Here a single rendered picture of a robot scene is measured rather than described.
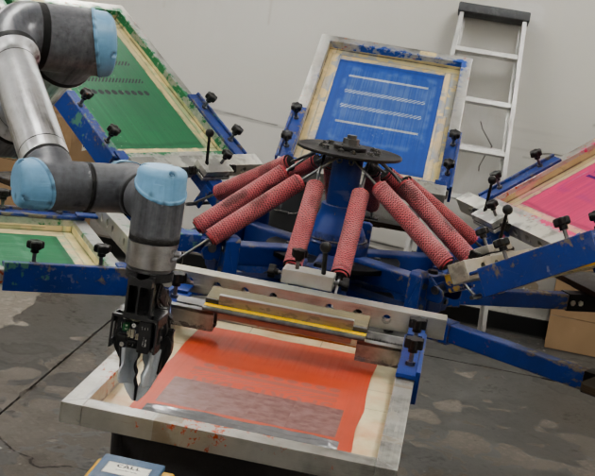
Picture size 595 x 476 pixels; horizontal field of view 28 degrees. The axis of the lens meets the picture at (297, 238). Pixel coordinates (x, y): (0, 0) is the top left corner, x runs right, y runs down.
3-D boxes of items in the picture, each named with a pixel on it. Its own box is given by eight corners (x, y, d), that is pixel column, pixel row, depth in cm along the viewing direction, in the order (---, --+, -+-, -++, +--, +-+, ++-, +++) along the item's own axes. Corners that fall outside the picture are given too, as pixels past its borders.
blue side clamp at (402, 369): (415, 405, 244) (420, 373, 242) (390, 400, 244) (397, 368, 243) (421, 363, 273) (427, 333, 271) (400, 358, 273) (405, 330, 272)
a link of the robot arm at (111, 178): (78, 153, 182) (103, 168, 172) (145, 158, 187) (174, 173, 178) (72, 203, 183) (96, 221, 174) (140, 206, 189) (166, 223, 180)
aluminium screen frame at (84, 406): (393, 491, 197) (398, 470, 196) (58, 421, 203) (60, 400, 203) (417, 356, 273) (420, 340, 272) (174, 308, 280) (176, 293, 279)
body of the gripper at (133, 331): (105, 349, 173) (115, 271, 171) (122, 334, 182) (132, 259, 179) (155, 360, 172) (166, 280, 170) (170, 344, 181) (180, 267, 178)
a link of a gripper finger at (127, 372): (106, 406, 177) (113, 348, 175) (117, 393, 183) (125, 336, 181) (126, 410, 176) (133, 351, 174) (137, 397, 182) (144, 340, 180)
